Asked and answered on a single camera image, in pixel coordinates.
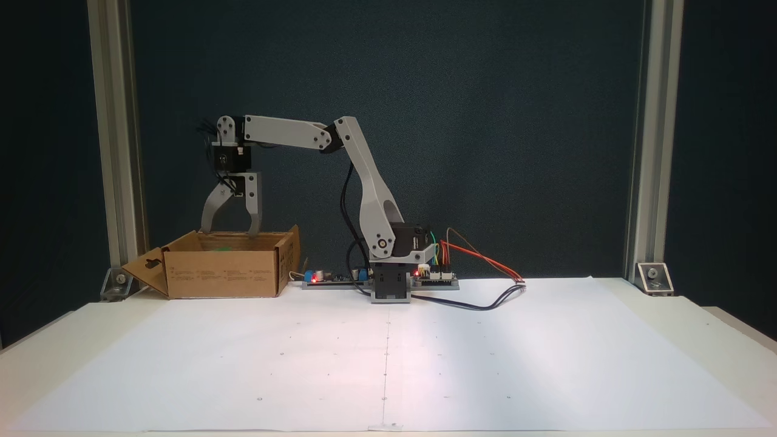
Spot white paper sheet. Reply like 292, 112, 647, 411
9, 276, 772, 433

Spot black cable with white connector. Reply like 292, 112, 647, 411
410, 280, 527, 311

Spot aluminium frame post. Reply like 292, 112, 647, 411
87, 0, 150, 286
624, 0, 685, 286

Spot brown wire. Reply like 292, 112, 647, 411
446, 228, 487, 268

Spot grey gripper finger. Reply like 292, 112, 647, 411
245, 195, 264, 237
200, 180, 238, 235

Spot circuit board with jumper wires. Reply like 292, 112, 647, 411
412, 263, 460, 290

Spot blue circuit board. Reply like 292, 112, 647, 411
302, 267, 373, 290

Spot metal corner bracket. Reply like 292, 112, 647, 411
636, 262, 675, 297
100, 267, 135, 302

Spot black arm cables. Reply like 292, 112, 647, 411
339, 161, 373, 293

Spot brown cardboard box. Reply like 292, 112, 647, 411
121, 224, 302, 299

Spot orange and red wires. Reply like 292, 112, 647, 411
440, 240, 524, 283

